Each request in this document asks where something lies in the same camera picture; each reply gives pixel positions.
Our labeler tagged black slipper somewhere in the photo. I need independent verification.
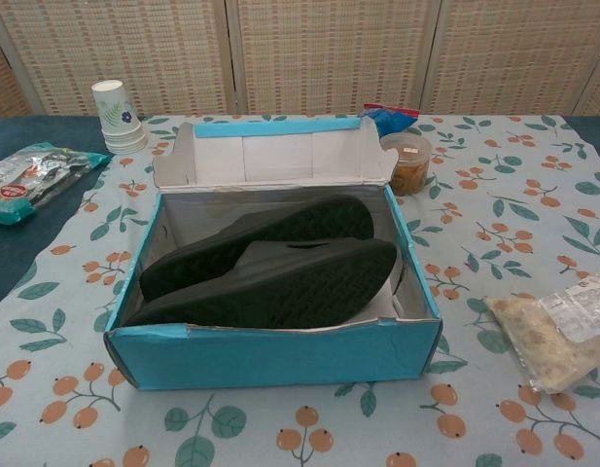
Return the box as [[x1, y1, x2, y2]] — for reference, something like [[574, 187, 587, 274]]
[[126, 236, 399, 328], [140, 193, 377, 304]]

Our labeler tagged open blue shoe box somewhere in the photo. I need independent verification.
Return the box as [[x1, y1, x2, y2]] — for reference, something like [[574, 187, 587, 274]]
[[103, 115, 442, 390]]

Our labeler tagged clear tub with brown snack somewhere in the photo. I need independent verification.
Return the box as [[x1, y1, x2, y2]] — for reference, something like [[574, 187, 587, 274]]
[[379, 132, 433, 198]]

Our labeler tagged blue snack bag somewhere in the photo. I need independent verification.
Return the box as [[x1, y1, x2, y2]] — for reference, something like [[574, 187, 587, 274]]
[[361, 102, 421, 136]]

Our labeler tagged woven bamboo folding screen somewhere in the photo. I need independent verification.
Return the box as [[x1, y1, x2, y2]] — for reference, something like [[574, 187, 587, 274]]
[[0, 0, 600, 118]]

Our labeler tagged floral light blue tablecloth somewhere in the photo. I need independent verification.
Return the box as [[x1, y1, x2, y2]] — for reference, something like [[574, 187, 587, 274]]
[[0, 114, 600, 467]]

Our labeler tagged floral paper cup stack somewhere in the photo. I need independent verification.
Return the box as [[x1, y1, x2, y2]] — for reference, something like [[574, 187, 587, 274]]
[[90, 79, 150, 156]]

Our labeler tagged clear bag of pale snacks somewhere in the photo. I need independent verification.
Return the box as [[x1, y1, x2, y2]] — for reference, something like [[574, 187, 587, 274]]
[[482, 283, 600, 395]]

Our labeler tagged teal snack package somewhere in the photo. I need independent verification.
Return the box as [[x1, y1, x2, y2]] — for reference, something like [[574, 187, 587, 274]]
[[0, 141, 111, 226]]

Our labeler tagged dark blue table cover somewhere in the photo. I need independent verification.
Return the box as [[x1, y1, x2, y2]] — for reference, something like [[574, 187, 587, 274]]
[[0, 115, 155, 317]]

